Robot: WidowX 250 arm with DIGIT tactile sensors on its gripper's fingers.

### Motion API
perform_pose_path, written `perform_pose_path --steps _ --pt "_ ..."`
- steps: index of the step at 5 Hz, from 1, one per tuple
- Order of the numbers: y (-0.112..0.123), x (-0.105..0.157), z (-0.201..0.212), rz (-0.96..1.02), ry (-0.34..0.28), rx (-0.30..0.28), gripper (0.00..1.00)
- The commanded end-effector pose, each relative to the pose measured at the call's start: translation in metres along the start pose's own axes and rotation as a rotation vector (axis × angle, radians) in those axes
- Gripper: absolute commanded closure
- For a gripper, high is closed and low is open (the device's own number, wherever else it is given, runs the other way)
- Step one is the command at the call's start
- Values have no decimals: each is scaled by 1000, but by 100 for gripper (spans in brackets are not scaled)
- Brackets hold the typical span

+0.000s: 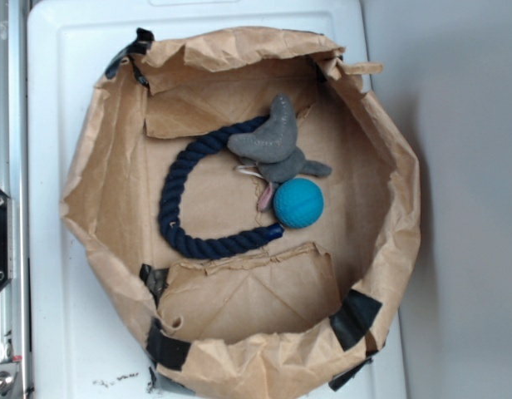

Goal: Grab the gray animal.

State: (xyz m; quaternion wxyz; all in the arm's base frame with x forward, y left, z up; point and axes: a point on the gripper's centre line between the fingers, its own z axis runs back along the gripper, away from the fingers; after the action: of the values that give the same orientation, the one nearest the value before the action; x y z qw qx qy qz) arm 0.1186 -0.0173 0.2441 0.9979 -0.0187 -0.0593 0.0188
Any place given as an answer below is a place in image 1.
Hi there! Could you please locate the gray plush animal toy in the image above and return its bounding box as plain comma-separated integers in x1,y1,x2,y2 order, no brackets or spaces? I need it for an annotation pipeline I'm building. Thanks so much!
227,94,332,212

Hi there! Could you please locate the blue textured rubber ball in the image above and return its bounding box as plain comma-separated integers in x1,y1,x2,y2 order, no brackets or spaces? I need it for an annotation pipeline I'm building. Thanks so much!
273,178,324,229

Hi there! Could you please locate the brown paper bag bin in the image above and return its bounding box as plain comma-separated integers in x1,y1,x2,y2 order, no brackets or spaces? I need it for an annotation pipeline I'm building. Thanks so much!
61,27,421,398

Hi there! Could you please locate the white plastic tray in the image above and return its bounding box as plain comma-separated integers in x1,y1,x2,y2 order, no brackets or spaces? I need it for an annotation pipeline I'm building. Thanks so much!
26,0,408,399

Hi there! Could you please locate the navy blue rope toy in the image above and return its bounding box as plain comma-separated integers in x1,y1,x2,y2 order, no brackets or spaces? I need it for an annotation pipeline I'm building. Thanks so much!
157,116,284,260

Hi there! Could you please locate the metal frame rail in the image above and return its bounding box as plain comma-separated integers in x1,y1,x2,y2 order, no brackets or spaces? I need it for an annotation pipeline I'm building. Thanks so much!
0,1,34,398

